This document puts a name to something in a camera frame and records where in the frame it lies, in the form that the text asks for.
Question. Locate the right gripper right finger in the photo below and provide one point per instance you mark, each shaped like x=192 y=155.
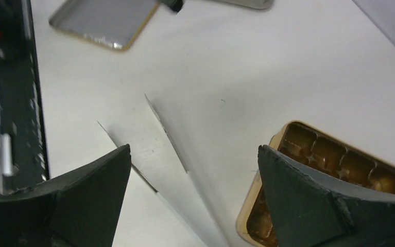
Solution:
x=311 y=208

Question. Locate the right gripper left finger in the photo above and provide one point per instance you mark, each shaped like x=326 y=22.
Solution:
x=78 y=208

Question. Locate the gold chocolate box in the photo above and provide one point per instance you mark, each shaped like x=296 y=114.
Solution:
x=320 y=151

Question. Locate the steel chocolate tray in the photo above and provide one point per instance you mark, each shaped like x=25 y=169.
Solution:
x=251 y=4

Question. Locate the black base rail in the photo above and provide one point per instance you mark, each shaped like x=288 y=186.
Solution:
x=23 y=153

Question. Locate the silver box lid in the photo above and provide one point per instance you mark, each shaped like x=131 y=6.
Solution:
x=114 y=24

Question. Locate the steel serving tongs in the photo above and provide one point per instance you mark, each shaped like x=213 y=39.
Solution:
x=164 y=171

